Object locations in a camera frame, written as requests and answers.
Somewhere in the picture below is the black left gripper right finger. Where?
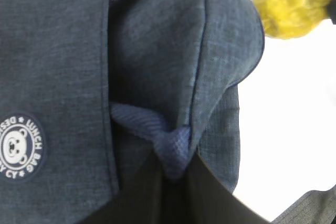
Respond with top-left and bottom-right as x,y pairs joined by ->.
181,154 -> 268,224

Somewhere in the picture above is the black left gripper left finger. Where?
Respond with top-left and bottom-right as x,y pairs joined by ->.
80,153 -> 163,224

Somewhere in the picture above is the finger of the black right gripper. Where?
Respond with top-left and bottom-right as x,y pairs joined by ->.
324,0 -> 335,25

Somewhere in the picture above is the yellow pear-shaped squash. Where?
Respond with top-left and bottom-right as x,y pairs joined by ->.
253,0 -> 331,40

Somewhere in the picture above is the navy blue lunch bag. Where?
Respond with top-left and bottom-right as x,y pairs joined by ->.
1,0 -> 266,223

